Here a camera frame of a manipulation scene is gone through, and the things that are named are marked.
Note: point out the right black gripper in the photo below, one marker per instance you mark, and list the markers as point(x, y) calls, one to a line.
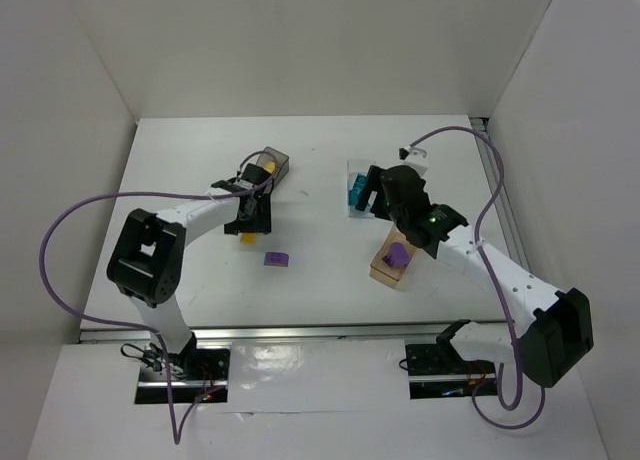
point(368, 189)

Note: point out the purple sloped lego brick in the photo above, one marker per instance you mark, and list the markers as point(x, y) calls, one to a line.
point(276, 259)

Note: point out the clear transparent container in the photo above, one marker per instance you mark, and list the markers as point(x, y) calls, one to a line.
point(357, 170)

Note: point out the yellow 2x4 lego brick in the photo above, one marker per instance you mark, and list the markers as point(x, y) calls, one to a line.
point(248, 238)

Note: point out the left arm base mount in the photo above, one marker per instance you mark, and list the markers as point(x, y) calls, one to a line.
point(208, 377)

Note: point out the orange transparent container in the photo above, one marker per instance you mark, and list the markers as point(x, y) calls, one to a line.
point(381, 272)

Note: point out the purple rounded lego brick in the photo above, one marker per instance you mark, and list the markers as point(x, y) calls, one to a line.
point(400, 254)

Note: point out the purple 2x4 lego brick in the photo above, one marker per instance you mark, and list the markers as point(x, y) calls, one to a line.
point(388, 259)

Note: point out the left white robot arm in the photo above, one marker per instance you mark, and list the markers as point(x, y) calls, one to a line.
point(146, 264)

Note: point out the dark grey transparent container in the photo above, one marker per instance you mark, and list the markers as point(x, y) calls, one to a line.
point(281, 160)

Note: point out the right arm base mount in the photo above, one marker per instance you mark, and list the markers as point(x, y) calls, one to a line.
point(436, 371)

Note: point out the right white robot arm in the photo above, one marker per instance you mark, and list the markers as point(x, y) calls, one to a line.
point(552, 329)

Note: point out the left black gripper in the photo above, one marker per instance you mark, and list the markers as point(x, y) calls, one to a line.
point(248, 225)

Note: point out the teal 2x4 lego brick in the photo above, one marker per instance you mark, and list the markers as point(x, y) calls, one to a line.
point(356, 185)

